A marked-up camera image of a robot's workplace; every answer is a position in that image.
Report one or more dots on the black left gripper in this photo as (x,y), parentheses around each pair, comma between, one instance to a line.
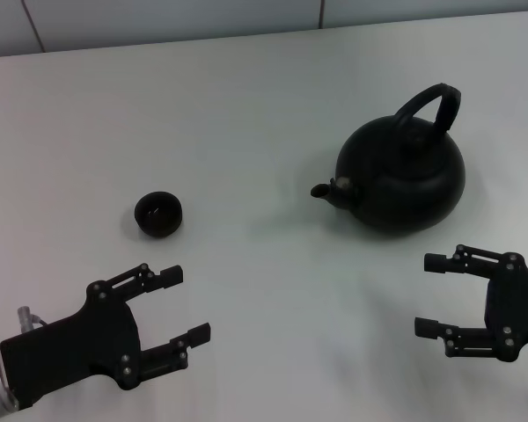
(79,347)

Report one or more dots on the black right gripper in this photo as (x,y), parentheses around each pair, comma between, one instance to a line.
(519,307)

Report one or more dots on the small black teacup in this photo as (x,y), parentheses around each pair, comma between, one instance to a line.
(158,226)

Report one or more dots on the black round teapot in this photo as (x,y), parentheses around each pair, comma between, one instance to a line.
(400,193)

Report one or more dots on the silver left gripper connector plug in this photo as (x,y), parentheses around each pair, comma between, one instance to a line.
(25,314)

